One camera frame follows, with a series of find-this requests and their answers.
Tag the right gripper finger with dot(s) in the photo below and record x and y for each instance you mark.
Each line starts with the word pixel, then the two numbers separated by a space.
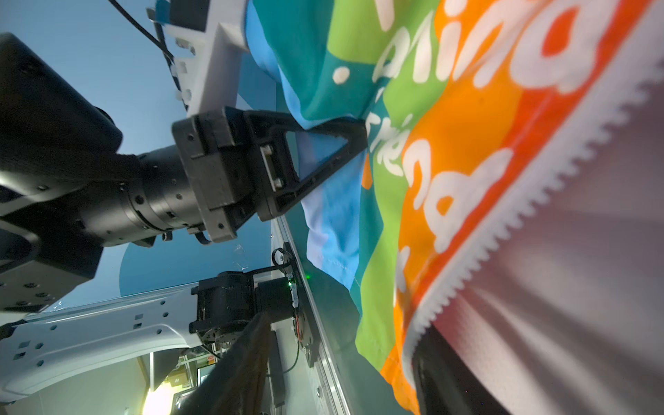
pixel 444 384

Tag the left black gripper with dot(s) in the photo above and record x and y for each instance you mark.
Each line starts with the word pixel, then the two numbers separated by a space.
pixel 245 163

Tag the rainbow and white kids jacket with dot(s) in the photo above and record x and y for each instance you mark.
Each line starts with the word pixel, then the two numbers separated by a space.
pixel 511 195

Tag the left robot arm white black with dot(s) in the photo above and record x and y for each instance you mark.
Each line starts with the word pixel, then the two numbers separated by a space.
pixel 67 195

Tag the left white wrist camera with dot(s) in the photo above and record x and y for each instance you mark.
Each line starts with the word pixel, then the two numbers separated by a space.
pixel 214 33

